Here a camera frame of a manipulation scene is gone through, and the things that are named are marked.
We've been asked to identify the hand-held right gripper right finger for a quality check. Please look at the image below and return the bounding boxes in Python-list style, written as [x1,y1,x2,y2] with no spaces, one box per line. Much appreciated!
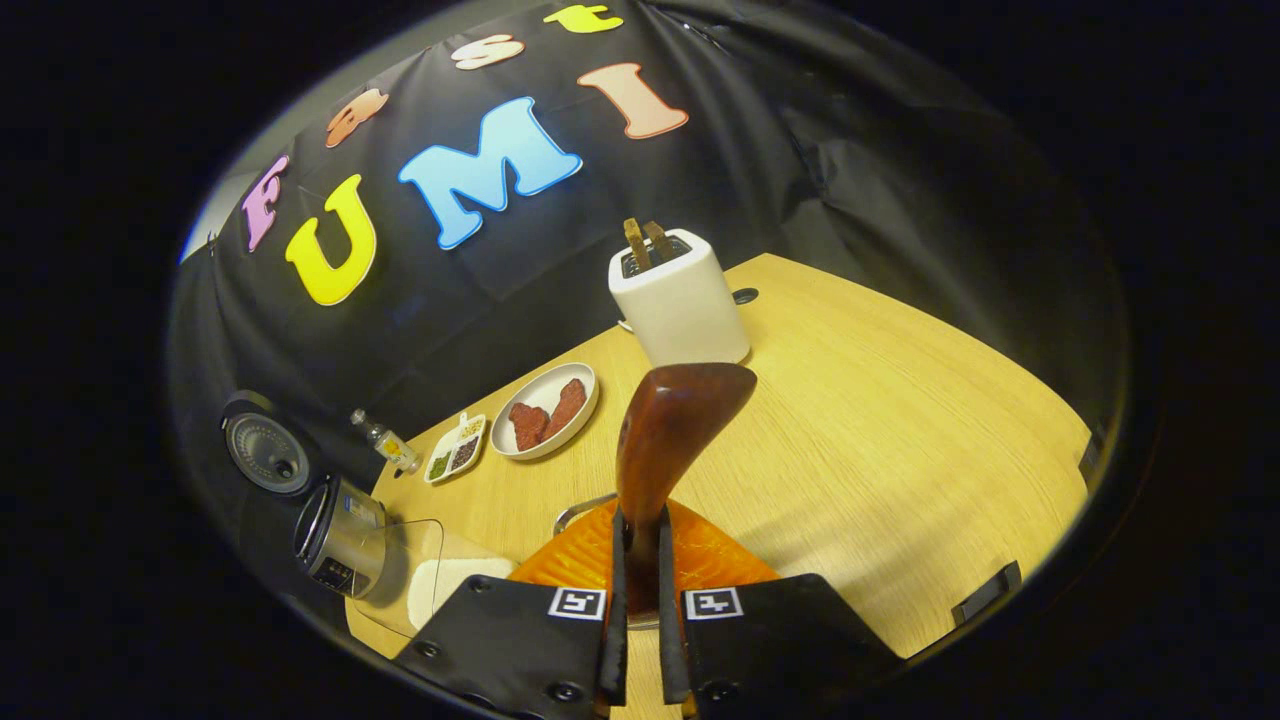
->
[655,500,906,720]

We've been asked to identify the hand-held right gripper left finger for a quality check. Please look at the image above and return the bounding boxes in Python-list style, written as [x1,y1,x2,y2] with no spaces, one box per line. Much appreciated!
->
[392,500,629,720]

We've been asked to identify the white rice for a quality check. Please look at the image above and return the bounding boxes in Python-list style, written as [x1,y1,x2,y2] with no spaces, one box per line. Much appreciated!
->
[408,557,516,631]

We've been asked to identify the brown wooden spoon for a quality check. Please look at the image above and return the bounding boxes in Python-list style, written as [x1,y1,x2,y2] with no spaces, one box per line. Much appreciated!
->
[615,362,758,616]

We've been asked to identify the black silver rice cooker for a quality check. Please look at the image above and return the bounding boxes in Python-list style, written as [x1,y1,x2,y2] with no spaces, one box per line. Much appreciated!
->
[220,390,388,599]

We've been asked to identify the clear plastic rice box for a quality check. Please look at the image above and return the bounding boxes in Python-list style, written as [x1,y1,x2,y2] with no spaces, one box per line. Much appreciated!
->
[350,518,516,641]

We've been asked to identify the red meat piece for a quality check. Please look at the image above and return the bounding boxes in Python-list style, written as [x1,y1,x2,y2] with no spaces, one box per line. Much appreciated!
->
[508,402,551,453]
[541,378,588,444]

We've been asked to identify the white divided condiment dish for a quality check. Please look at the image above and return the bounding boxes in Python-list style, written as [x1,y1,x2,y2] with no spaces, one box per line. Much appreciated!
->
[424,412,488,486]

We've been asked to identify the white round plate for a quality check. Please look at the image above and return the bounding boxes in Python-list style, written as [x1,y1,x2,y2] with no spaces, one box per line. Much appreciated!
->
[490,362,600,462]

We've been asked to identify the small glass bottle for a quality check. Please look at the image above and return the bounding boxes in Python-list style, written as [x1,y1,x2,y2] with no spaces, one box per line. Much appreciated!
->
[350,408,423,475]

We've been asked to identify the black table edge clip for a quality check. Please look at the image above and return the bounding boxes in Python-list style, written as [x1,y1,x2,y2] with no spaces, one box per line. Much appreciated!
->
[950,560,1023,626]
[1078,425,1109,491]

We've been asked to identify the white toaster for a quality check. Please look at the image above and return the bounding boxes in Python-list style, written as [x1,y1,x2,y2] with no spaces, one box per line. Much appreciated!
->
[608,229,751,367]

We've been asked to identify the black backdrop cloth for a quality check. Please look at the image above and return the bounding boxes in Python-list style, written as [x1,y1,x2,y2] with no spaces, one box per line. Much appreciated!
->
[168,0,1126,601]

